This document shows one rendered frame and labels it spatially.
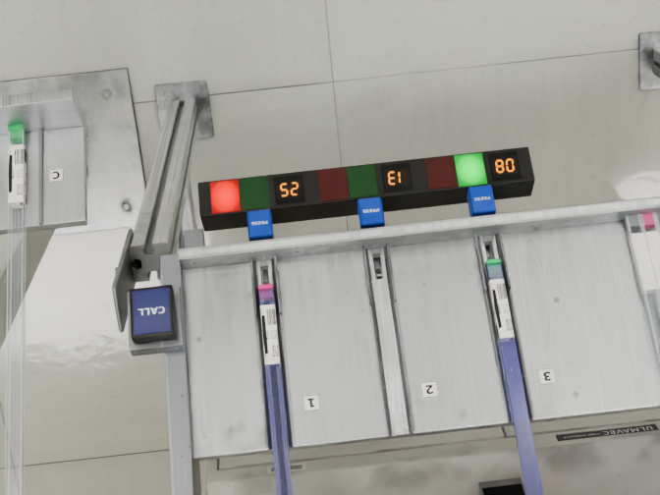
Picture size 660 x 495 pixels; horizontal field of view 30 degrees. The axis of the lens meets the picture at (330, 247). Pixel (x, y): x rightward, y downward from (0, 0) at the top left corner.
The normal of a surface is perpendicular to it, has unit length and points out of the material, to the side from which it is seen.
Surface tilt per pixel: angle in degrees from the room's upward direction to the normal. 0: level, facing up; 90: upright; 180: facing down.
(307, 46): 0
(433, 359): 46
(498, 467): 0
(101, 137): 0
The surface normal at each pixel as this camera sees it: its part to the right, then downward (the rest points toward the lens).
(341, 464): -0.10, -0.93
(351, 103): 0.06, 0.35
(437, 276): -0.03, -0.43
